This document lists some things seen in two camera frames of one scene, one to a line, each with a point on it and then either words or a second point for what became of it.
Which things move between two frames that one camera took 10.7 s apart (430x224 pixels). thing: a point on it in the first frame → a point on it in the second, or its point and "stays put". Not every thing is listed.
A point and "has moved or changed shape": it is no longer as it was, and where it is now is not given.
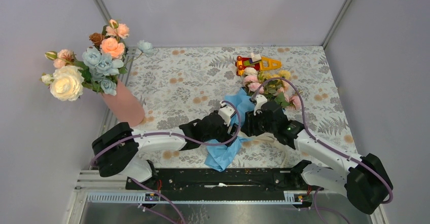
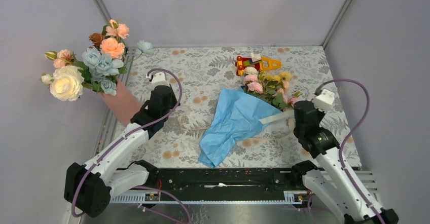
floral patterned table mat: [179, 86] stays put
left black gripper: [226, 136] → [175, 102]
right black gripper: [249, 128] → [320, 114]
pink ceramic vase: [124, 107] stays put
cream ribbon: [263, 150] has moved or changed shape
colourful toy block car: [255, 61] stays put
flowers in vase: [97, 69] stays put
